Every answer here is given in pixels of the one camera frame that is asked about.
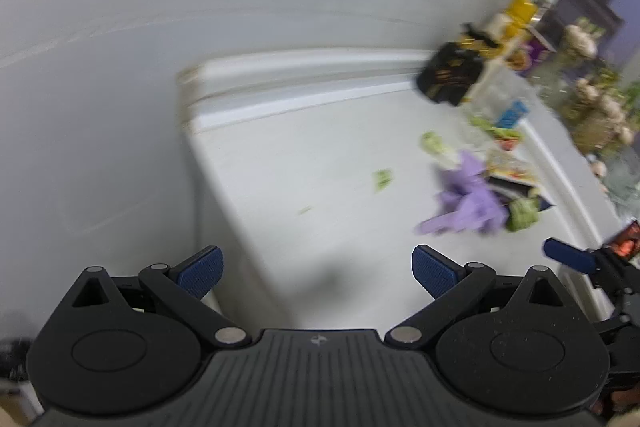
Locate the purple rubber glove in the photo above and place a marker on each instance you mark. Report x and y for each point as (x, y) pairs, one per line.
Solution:
(470, 202)

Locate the glass jar with sprouting garlic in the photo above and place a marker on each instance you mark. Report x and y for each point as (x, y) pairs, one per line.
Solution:
(602, 117)
(580, 44)

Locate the glass jar with metal lid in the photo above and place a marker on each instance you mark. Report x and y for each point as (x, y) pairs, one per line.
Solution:
(542, 9)

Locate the clear bottle with blue label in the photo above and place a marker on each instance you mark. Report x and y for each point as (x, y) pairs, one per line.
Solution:
(514, 114)

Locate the green lettuce scrap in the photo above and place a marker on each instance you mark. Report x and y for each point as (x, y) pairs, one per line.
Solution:
(382, 180)

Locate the purple round can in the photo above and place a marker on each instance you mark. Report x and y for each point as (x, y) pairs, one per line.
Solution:
(530, 54)

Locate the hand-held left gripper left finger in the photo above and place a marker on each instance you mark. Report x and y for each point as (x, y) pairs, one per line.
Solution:
(200, 272)

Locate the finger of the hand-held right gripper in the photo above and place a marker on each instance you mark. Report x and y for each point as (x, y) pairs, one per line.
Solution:
(567, 254)

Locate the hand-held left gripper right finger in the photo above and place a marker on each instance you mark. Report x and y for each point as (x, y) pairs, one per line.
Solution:
(435, 274)

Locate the green lettuce clump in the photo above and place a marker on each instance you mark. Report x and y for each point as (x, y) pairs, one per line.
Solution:
(524, 214)

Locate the red snack packet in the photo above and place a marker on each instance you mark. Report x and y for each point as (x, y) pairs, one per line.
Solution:
(506, 144)

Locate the white bottle with yellow cap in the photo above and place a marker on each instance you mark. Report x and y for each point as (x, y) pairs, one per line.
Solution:
(517, 14)

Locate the phone with lit screen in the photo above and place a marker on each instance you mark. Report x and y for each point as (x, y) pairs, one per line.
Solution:
(627, 242)

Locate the pale green lettuce piece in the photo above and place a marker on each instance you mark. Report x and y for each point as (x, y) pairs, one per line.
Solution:
(436, 144)

